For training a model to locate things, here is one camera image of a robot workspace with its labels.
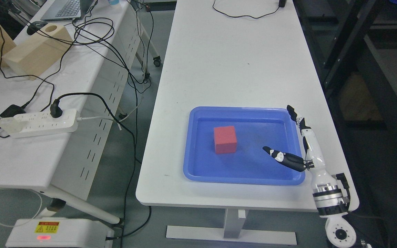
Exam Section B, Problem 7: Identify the blue plastic tray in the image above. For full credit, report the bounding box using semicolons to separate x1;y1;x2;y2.
183;106;305;185

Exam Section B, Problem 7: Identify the black metal shelf left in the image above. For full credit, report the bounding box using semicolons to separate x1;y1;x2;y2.
293;0;397;248

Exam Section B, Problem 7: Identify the grey laptop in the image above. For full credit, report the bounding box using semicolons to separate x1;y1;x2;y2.
40;0;93;21

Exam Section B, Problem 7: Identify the wooden block with hole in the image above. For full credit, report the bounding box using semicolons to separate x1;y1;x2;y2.
2;23;73;80

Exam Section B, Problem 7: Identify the black computer mouse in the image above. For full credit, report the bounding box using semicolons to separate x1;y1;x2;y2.
26;21;48;35

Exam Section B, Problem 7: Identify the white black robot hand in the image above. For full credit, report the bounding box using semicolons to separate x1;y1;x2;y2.
263;105;341;197

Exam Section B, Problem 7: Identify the white power strip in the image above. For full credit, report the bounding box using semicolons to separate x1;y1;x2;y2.
0;108;80;138

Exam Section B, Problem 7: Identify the white floor device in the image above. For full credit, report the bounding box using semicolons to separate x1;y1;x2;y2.
5;218;114;248

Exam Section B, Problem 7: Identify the pink foam block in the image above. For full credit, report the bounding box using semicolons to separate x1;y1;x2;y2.
214;126;237;154

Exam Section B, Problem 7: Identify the black power cable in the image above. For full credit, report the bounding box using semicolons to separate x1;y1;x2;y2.
50;92;152;248

